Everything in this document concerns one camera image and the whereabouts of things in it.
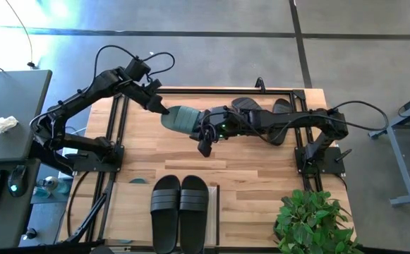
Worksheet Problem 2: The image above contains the black computer mouse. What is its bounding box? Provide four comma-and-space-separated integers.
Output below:
7, 164, 29, 198

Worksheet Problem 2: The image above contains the white crumpled tissue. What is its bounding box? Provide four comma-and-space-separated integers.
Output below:
0, 115, 20, 138

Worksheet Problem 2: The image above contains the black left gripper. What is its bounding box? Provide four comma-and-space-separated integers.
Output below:
128, 79, 171, 114

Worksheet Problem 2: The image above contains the white power strip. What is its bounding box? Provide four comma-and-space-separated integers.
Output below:
58, 146, 82, 180

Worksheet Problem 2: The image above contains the black metal table frame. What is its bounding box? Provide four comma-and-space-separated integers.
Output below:
84, 87, 324, 245

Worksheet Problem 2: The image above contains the thin black floor cable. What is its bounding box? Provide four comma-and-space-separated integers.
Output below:
4, 0, 39, 70

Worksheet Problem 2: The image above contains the green leafy potted plant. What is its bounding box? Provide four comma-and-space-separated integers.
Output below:
273, 189, 364, 254

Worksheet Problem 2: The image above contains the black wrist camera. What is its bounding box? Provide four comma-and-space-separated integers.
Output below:
196, 138, 215, 159
124, 57, 152, 83

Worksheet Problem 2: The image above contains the clear teal water bottle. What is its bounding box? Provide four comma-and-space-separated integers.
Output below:
33, 175, 72, 198

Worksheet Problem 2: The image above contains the wooden shelf with black frame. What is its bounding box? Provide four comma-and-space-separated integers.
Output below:
104, 182, 222, 247

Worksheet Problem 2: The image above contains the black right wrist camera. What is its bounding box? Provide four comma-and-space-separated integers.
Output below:
196, 138, 215, 159

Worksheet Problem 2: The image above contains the thick black floor cable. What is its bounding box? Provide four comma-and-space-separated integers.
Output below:
66, 171, 90, 238

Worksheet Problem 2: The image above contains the black desk support bar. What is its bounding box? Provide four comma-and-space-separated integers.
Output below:
29, 147, 76, 174

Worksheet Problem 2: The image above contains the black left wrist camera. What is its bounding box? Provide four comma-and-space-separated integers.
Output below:
124, 57, 152, 83

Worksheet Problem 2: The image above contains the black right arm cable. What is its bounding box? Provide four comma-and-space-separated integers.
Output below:
204, 100, 390, 149

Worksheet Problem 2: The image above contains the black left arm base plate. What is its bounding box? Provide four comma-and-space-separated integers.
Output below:
73, 144, 124, 173

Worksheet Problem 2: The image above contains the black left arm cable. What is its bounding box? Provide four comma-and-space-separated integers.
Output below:
92, 44, 176, 93

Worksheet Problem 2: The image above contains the grey metal table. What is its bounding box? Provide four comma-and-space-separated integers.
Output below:
368, 87, 410, 207

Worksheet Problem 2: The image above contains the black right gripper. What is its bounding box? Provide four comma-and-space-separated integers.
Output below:
198, 104, 237, 141

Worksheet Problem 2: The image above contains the dark grey desk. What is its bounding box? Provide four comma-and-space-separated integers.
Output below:
0, 158, 42, 250

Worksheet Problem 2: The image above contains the black round knob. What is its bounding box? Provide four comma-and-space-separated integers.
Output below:
23, 227, 38, 241

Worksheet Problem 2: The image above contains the black diagonal support pole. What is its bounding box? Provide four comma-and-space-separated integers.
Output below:
64, 192, 109, 244

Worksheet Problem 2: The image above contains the black rubber slide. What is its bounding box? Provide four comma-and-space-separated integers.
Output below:
267, 98, 295, 147
150, 174, 181, 254
231, 97, 262, 111
179, 175, 210, 254

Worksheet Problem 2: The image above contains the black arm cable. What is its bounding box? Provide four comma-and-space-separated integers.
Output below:
92, 44, 176, 93
204, 100, 390, 149

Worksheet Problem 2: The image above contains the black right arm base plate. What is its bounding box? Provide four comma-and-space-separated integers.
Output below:
295, 146, 346, 175

